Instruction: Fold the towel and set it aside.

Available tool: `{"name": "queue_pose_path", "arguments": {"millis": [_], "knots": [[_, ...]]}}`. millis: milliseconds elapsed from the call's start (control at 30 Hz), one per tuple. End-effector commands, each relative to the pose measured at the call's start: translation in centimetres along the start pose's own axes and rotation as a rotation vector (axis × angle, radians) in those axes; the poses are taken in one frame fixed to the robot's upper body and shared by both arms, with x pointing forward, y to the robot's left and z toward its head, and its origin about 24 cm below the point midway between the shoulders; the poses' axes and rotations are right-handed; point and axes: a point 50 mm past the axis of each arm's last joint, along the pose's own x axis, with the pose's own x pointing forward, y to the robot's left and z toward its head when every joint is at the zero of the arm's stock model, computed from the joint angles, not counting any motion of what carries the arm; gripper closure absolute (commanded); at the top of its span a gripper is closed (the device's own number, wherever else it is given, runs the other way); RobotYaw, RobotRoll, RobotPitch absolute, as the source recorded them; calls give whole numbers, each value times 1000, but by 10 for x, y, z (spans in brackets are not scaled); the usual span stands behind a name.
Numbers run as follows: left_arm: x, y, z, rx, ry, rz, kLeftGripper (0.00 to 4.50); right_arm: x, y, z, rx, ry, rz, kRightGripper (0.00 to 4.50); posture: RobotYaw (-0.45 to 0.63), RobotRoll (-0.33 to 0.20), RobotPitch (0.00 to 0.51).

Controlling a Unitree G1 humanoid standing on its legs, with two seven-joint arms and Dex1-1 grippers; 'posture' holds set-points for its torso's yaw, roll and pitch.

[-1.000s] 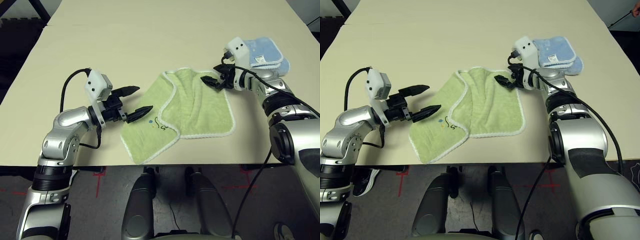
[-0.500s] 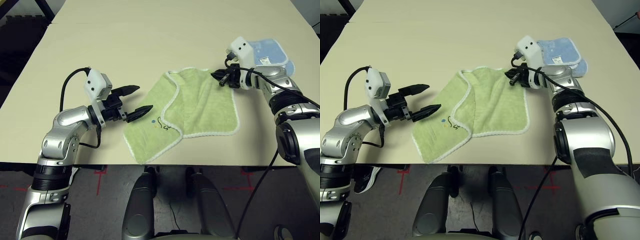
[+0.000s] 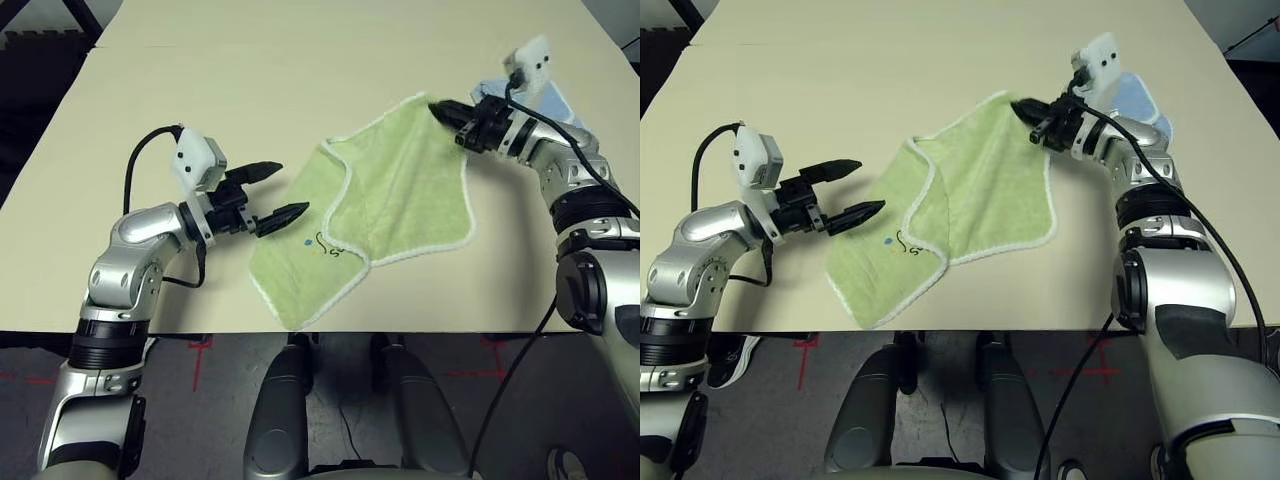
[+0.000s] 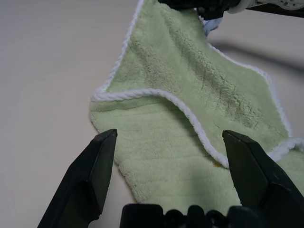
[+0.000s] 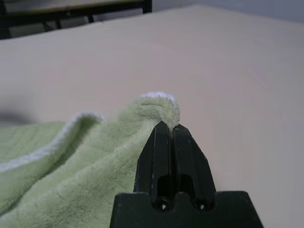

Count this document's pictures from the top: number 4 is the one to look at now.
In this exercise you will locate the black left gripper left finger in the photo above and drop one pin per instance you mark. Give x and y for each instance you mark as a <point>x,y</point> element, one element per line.
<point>90,180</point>

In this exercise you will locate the green towel white trim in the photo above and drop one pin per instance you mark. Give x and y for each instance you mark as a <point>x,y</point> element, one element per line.
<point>166,95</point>

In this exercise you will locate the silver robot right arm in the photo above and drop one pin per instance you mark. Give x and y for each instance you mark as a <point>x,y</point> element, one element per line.
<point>285,2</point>

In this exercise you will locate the folded blue towel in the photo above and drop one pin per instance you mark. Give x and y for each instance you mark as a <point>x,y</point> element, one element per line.
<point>212,26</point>

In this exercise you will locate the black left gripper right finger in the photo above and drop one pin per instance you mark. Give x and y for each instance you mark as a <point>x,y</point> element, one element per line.
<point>256,173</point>

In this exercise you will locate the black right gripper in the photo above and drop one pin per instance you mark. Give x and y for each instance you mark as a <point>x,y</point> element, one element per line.
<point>213,8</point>

